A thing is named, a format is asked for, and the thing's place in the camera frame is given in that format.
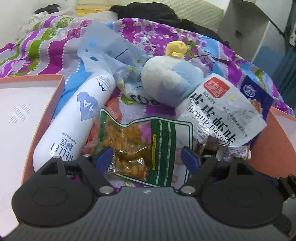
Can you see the pink shoe box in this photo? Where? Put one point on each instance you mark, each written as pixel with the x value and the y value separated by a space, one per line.
pixel 274 150

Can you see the white blue plush toy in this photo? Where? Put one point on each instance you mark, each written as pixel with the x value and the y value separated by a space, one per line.
pixel 170 79

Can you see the yellow pillow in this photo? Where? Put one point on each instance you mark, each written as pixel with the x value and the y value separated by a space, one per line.
pixel 84 7

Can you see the white lotion bottle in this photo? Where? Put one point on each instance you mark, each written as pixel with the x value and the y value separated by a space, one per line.
pixel 70 129

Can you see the dark patterned snack packet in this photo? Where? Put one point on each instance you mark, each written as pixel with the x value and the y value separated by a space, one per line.
pixel 208 148

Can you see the red foil snack packet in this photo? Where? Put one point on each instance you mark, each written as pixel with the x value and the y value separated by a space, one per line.
pixel 113 108

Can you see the pink shoe box lid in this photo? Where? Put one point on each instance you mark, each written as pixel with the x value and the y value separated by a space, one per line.
pixel 27 107

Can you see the blue snack bag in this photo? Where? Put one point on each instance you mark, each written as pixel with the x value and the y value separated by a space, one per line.
pixel 258 97

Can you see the green clear snack bag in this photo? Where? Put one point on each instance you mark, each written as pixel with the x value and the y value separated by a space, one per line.
pixel 146 150

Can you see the light blue plastic bag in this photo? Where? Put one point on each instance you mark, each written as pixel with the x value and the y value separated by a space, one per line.
pixel 103 49

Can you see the cream quilted headboard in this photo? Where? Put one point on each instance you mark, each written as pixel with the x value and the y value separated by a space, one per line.
pixel 208 14

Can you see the colourful striped floral bedsheet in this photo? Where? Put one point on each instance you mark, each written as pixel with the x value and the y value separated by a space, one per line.
pixel 50 47

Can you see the white grey wardrobe cabinet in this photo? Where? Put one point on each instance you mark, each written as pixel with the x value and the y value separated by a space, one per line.
pixel 249 25

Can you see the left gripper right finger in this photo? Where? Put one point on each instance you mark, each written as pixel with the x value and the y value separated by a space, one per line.
pixel 199 173

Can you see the black clothes pile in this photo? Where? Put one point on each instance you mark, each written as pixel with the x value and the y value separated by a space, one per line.
pixel 162 13

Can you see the blue curtain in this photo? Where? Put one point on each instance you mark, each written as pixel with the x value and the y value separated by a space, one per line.
pixel 284 76

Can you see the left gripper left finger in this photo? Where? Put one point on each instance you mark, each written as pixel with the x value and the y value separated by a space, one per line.
pixel 93 168

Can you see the white shrimp flavor snack bag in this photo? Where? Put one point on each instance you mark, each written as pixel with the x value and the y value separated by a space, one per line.
pixel 216 108

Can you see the blue board panel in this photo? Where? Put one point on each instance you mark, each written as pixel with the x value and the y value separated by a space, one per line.
pixel 267 60

